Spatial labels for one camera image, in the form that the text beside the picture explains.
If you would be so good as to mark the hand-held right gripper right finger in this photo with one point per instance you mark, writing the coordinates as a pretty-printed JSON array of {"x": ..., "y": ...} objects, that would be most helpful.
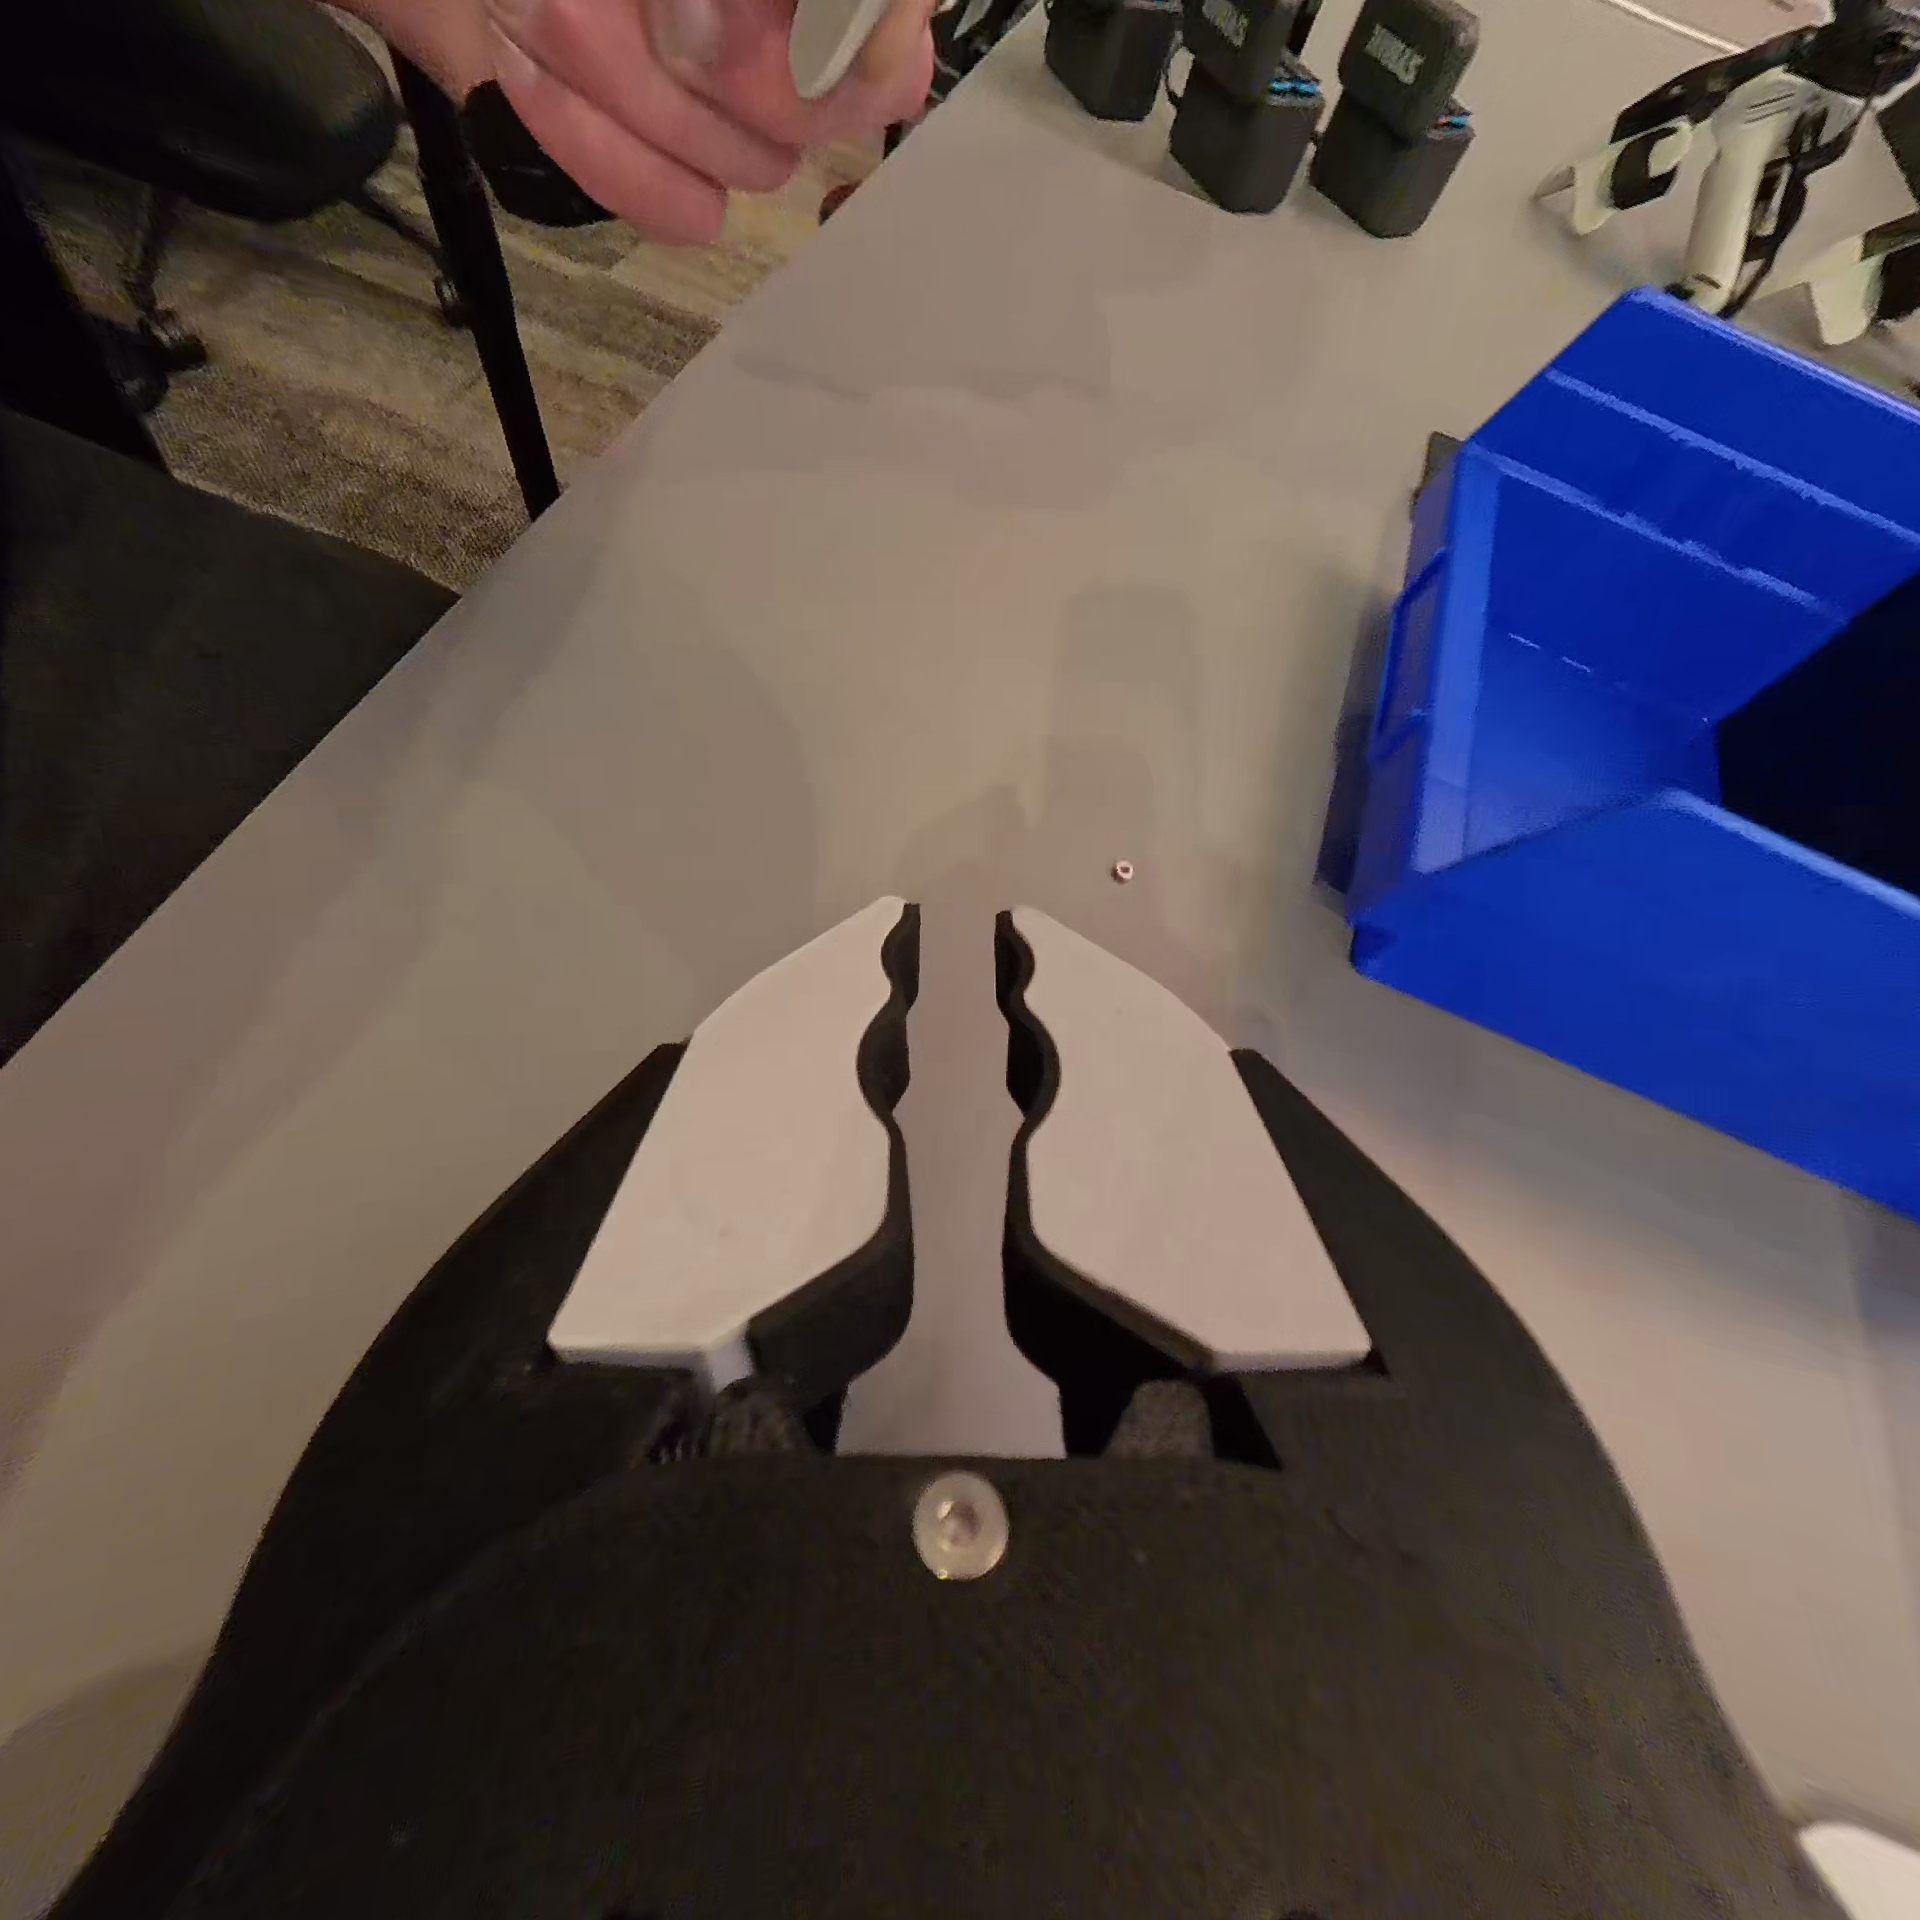
[{"x": 1170, "y": 1187}]

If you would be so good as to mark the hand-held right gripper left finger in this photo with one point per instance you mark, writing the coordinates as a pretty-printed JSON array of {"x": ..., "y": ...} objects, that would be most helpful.
[{"x": 736, "y": 1171}]

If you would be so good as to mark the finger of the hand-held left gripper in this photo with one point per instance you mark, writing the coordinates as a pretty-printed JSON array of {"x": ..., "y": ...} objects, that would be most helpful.
[{"x": 833, "y": 45}]

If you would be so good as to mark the person's left hand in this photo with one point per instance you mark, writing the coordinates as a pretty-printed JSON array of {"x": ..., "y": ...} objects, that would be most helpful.
[{"x": 630, "y": 122}]

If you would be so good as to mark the black battery pack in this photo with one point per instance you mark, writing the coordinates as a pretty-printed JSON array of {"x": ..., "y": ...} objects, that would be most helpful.
[
  {"x": 1109, "y": 59},
  {"x": 1396, "y": 150},
  {"x": 1244, "y": 142}
]

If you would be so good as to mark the black table leg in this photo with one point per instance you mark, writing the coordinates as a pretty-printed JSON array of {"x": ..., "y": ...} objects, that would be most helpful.
[{"x": 480, "y": 330}]

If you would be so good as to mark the blue plastic storage bin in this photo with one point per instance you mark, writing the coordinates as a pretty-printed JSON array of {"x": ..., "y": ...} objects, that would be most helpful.
[{"x": 1574, "y": 960}]

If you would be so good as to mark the black office chair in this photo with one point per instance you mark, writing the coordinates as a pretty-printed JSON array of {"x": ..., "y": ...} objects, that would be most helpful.
[{"x": 179, "y": 105}]

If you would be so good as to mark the white object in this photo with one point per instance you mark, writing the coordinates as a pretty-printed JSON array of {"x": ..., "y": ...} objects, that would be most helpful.
[{"x": 1869, "y": 1875}]

